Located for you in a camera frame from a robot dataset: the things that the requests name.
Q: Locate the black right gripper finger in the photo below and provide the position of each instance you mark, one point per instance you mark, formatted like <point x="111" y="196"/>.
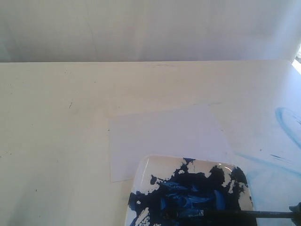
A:
<point x="297" y="210"/>

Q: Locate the black paintbrush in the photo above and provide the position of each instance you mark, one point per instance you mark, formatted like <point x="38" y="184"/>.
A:
<point x="225" y="213"/>

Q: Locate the white paper sheet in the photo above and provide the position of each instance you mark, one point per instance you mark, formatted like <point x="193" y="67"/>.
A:
<point x="189" y="132"/>

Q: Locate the white plate with blue paint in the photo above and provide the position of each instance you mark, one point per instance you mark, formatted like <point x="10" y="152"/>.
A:
<point x="167" y="189"/>

